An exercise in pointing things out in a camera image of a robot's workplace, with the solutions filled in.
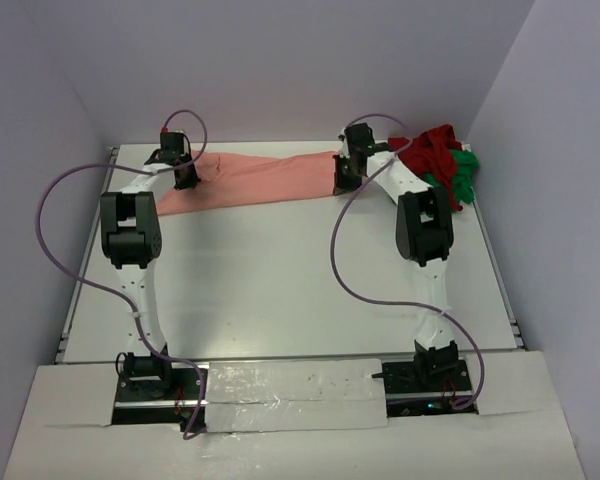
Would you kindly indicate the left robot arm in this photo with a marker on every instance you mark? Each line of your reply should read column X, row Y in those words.
column 131, row 240

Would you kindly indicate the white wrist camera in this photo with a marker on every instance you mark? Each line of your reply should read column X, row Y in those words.
column 168, row 134
column 344, row 150

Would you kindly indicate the green t shirt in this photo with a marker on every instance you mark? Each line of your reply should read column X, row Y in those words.
column 462, row 184

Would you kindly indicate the red t shirt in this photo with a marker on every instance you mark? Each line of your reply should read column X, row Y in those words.
column 430, row 154

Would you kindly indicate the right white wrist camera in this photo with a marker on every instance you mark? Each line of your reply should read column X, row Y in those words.
column 344, row 150

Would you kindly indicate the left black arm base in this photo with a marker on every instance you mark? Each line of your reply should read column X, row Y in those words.
column 150, row 391

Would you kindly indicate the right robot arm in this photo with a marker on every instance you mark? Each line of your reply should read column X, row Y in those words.
column 423, row 236

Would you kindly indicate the salmon pink t shirt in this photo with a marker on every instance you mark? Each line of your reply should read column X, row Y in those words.
column 233, row 180

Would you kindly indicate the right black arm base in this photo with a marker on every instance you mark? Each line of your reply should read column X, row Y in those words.
column 407, row 396

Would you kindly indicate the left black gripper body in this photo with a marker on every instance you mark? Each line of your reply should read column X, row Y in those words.
column 184, row 159

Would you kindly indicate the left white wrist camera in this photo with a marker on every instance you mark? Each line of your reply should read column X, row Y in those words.
column 168, row 134

